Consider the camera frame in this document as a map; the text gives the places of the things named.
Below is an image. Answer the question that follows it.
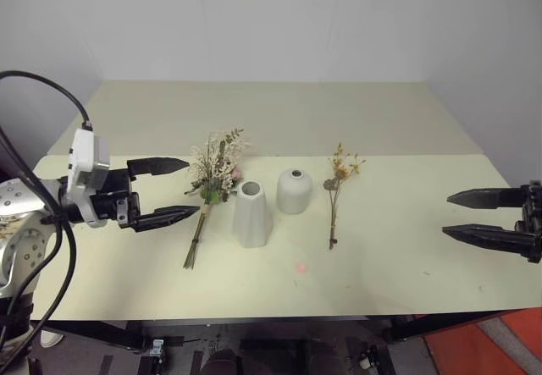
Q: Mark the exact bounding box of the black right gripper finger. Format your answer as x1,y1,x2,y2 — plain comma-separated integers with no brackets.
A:
446,185,527,212
441,223,537,262

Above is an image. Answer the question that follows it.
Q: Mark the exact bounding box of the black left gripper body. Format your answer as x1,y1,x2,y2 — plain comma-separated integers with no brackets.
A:
90,168,141,229

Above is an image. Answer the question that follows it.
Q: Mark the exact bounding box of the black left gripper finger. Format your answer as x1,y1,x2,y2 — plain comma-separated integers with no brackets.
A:
126,157,191,178
126,205,201,234

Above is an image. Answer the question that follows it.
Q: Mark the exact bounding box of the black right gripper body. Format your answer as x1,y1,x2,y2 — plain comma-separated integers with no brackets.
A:
514,179,542,264

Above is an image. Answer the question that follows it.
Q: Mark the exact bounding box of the tall faceted white vase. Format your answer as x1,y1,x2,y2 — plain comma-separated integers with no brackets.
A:
231,179,274,250

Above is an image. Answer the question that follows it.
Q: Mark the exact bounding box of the short round white vase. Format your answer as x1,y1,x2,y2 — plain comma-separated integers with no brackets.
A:
276,168,314,215

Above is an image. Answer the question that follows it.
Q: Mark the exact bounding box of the white dried flower bouquet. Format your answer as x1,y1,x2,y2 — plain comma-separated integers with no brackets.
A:
182,127,252,271

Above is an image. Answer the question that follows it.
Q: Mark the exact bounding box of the orange floor object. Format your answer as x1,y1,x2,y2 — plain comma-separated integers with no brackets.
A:
423,306,542,375

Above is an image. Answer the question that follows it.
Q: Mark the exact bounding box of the yellow dried flower sprig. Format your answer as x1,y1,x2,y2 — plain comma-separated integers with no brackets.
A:
323,141,368,251

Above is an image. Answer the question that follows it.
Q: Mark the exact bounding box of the white shoe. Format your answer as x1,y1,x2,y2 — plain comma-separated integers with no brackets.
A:
40,328,66,350

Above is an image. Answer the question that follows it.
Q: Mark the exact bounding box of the dark rounded shape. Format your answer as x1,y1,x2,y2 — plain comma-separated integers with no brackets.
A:
200,348,243,375

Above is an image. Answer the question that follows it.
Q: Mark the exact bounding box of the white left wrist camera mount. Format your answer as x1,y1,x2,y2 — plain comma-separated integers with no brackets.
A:
66,128,112,229

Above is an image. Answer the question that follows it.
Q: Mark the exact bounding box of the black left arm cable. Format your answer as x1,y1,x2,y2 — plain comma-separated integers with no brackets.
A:
0,69,94,353

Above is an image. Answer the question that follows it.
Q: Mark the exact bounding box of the black table frame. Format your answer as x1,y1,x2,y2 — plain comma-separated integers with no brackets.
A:
40,312,509,356

